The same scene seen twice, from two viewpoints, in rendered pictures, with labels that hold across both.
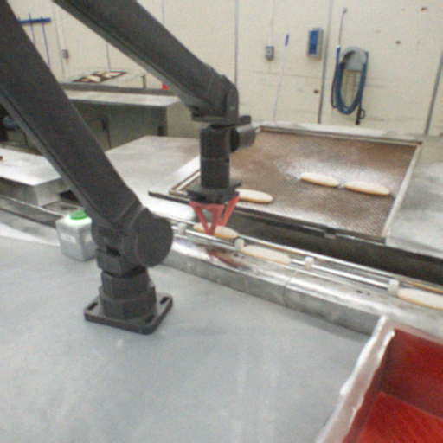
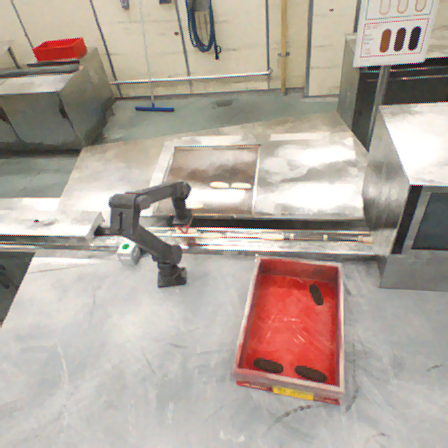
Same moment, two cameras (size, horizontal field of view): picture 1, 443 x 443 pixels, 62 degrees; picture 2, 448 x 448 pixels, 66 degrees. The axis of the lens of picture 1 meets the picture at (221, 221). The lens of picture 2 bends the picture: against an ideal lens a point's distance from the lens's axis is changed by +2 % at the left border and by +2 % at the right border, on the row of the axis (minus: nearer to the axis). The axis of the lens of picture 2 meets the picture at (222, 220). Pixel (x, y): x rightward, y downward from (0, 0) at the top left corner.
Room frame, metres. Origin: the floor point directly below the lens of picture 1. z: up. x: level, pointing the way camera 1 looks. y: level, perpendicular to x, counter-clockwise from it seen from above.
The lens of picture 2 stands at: (-0.50, 0.18, 1.94)
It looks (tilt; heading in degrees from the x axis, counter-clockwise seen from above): 41 degrees down; 343
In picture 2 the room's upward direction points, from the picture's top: 9 degrees counter-clockwise
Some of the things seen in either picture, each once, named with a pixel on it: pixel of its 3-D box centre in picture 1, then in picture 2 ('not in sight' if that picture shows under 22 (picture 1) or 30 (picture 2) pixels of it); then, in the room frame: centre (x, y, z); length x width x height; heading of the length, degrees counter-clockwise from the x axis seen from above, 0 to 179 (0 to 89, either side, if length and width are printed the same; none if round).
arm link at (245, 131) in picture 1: (226, 121); (179, 189); (0.71, -0.01, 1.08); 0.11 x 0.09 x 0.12; 144
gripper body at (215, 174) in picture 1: (215, 175); (181, 212); (0.67, 0.01, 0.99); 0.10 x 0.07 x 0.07; 148
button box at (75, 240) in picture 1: (85, 241); (130, 255); (0.69, 0.28, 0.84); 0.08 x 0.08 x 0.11; 58
